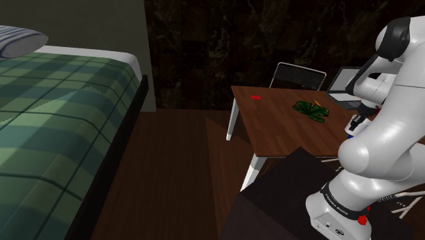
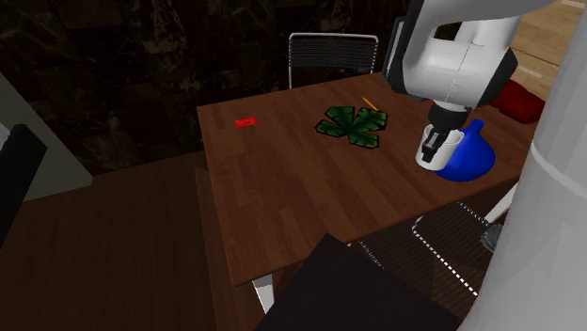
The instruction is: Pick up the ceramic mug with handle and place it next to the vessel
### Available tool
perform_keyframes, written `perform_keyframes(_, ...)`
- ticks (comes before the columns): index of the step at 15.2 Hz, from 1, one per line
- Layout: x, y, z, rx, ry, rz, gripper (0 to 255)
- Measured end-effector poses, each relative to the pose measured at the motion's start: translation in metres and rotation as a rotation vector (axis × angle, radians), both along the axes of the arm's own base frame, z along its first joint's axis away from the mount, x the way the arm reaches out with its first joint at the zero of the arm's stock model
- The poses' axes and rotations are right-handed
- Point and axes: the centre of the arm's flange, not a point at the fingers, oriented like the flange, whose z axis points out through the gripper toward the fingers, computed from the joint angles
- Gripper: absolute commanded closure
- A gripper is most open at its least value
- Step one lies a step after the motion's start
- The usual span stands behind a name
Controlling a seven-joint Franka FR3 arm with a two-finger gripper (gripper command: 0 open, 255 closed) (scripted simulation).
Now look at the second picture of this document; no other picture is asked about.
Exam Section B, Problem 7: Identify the green leaf-shaped mat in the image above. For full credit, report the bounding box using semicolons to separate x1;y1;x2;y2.
314;105;389;150

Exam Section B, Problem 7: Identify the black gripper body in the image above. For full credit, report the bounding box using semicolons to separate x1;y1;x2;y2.
427;101;474;136

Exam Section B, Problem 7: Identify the blue flask-shaped vase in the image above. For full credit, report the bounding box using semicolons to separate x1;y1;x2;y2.
434;118;498;183

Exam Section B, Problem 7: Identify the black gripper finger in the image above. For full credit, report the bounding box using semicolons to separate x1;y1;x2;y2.
421;131;444;165

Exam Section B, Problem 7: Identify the dark robot stand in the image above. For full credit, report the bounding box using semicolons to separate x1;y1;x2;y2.
254;231;464;331

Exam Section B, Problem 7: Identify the red cushion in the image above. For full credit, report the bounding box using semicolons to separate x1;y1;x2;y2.
488;78;547;124

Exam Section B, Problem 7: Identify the brown wooden table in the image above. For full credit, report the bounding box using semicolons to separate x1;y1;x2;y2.
196;71;539;316

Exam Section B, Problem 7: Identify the white cup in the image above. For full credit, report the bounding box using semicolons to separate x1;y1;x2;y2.
414;123;467;172

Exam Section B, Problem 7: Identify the white-framed black slatted chair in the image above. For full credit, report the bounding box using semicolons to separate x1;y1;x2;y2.
287;32;380;91
357;182;519;320

